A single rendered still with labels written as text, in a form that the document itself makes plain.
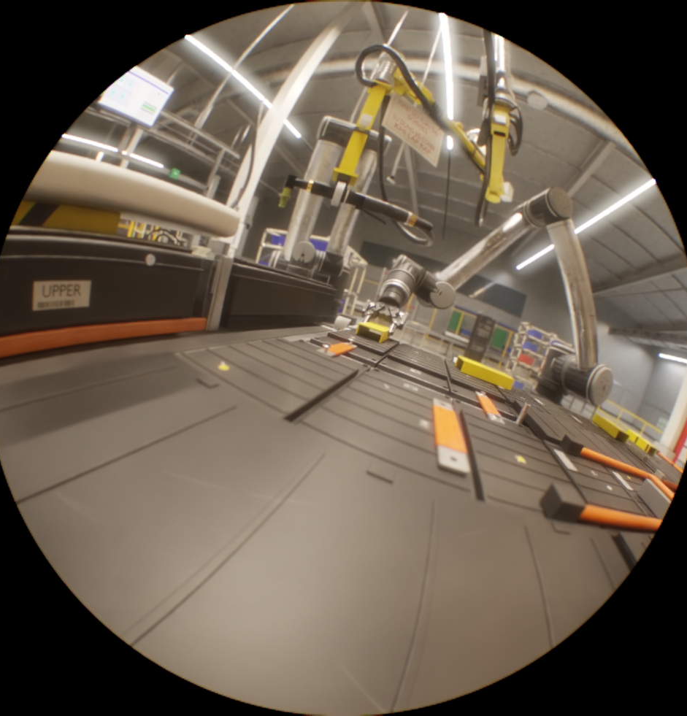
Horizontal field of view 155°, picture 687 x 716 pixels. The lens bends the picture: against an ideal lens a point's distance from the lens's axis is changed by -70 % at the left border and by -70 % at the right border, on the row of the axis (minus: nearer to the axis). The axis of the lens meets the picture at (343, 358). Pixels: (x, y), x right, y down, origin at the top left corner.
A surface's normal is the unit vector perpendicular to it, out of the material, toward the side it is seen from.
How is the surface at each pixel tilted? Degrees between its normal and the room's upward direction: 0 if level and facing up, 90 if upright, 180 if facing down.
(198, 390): 0
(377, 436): 0
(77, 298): 90
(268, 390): 0
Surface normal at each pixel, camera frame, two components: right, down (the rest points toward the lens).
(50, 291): 0.90, 0.35
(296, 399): 0.29, -0.93
